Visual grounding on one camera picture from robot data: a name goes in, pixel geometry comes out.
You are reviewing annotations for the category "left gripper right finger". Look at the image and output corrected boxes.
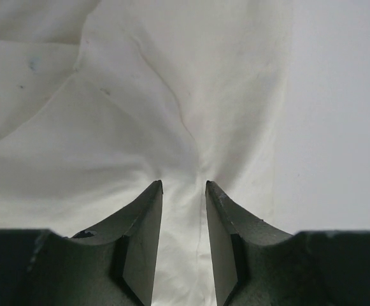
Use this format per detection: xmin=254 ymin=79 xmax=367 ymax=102
xmin=206 ymin=181 xmax=370 ymax=305

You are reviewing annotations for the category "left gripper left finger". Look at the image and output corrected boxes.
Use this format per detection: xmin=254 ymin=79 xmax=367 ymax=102
xmin=0 ymin=180 xmax=163 ymax=305

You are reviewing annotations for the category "cream white t shirt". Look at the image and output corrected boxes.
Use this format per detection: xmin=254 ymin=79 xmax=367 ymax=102
xmin=0 ymin=1 xmax=293 ymax=305

